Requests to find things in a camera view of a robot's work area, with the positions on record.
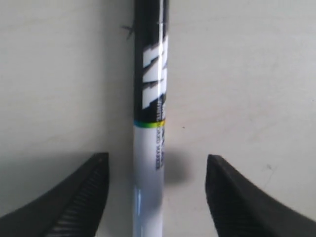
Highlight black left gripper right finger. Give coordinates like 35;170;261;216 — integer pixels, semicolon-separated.
206;154;316;237

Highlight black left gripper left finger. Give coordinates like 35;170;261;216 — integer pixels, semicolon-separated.
0;153;109;237

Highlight black and white whiteboard marker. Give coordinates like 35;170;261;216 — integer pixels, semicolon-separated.
133;0;169;237

